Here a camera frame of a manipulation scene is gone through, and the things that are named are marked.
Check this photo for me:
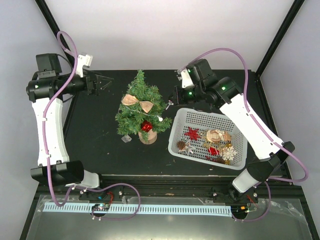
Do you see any wooden tree base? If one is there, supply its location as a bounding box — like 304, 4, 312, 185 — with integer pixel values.
138, 130, 157, 145

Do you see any burlap bow ornament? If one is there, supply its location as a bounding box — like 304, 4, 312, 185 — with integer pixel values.
121, 94, 154, 113

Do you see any white slotted cable duct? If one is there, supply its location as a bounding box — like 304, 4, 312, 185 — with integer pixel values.
42, 202, 232, 217

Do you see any wooden merry christmas sign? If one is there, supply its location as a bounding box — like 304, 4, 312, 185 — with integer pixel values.
202, 141, 232, 151

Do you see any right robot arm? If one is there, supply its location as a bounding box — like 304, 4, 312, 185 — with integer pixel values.
169, 58, 295, 202

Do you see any silver star ornament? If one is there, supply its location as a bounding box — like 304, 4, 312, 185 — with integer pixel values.
178, 140, 196, 156

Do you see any red poinsettia ornament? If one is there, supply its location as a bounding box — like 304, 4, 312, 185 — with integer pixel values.
207, 147, 220, 156

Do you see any black aluminium rail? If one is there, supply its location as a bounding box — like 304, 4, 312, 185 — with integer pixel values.
99, 174, 287, 204

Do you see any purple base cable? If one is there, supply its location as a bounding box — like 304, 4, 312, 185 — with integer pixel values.
231, 181, 273, 223
72, 183, 141, 223

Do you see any brown pine cone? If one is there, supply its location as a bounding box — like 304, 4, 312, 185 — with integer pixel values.
214, 157, 226, 164
176, 140, 186, 151

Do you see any black frame post right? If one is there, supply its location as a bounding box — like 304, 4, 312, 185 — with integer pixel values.
255, 0, 305, 78

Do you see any white plastic basket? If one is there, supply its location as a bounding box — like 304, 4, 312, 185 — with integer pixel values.
168, 108, 248, 170

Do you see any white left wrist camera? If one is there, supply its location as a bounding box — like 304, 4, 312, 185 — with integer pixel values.
75, 54, 93, 78

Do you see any small green christmas tree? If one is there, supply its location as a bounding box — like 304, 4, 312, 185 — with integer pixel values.
115, 70, 172, 136

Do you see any red star ornament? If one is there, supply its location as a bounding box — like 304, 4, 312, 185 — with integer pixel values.
184, 127, 201, 141

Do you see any black frame post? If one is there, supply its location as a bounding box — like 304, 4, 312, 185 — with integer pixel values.
35, 0, 78, 76
255, 0, 305, 78

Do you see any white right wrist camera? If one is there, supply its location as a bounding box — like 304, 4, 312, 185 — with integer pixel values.
176, 68, 194, 89

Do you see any clear battery box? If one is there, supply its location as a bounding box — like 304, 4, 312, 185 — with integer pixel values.
121, 135, 132, 143

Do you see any black frame post left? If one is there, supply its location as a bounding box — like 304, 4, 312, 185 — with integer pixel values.
35, 0, 78, 76

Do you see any white wooden snowflake ornament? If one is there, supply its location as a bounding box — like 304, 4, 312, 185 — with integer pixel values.
220, 146, 238, 161

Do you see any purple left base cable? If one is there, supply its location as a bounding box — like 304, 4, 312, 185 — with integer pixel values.
72, 183, 141, 223

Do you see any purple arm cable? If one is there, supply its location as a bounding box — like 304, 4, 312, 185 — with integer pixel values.
41, 31, 79, 208
179, 47, 310, 183

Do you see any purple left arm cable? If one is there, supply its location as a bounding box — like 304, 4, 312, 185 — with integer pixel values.
41, 31, 79, 208

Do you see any white ball light string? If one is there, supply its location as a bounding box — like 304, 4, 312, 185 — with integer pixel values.
126, 83, 175, 123

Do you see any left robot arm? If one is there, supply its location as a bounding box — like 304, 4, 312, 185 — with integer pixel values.
26, 53, 112, 200

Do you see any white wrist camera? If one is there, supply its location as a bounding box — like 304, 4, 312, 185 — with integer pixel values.
75, 54, 93, 78
176, 68, 194, 89

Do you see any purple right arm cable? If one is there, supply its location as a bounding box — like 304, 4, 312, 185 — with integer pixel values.
179, 47, 310, 183

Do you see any red gift box ornament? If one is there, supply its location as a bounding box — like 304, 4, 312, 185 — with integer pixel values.
140, 120, 153, 133

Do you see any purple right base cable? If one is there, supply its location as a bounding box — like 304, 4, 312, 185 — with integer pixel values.
231, 181, 273, 223

